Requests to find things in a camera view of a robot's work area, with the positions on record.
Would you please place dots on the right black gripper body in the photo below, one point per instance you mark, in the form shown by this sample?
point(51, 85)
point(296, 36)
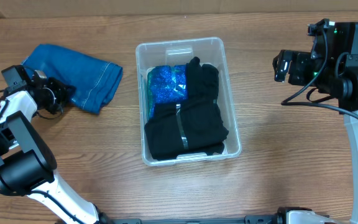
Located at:
point(288, 66)

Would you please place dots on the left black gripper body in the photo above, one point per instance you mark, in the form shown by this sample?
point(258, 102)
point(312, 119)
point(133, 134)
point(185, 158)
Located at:
point(57, 97)

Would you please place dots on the blue denim jeans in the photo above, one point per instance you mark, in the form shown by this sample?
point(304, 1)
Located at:
point(95, 80)

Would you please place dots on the black garment with tape band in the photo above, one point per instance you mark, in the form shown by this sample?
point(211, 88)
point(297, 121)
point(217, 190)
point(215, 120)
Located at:
point(165, 132)

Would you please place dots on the blue sequin fabric bundle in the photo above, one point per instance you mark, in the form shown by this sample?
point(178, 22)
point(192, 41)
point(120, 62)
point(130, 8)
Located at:
point(166, 84)

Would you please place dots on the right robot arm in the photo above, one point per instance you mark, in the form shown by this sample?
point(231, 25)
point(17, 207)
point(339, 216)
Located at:
point(331, 68)

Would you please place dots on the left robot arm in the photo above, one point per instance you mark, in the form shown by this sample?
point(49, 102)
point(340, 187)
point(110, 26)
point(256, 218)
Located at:
point(27, 165)

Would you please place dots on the clear plastic storage bin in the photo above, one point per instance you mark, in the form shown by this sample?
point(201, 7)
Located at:
point(180, 52)

